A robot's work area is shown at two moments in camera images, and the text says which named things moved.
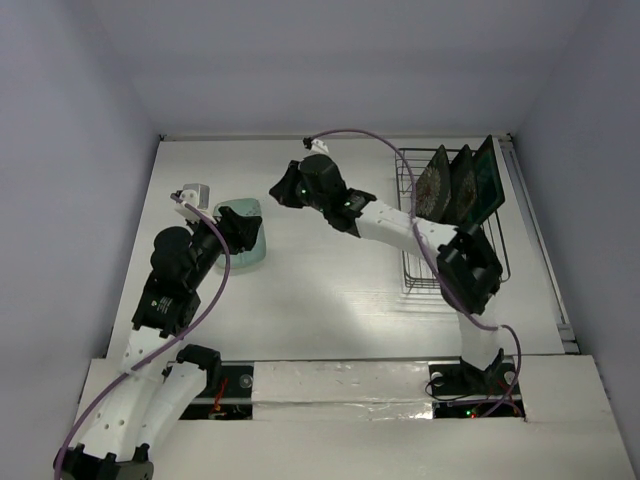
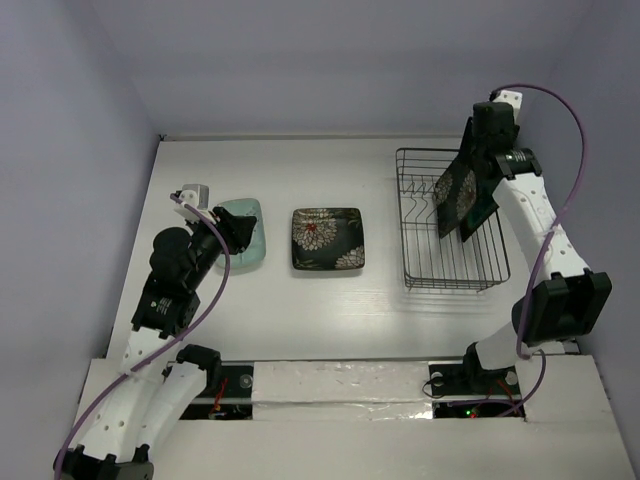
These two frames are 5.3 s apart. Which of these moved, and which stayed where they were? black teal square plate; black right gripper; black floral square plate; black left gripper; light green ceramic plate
Moved: black right gripper; black floral square plate
Stayed: black teal square plate; black left gripper; light green ceramic plate
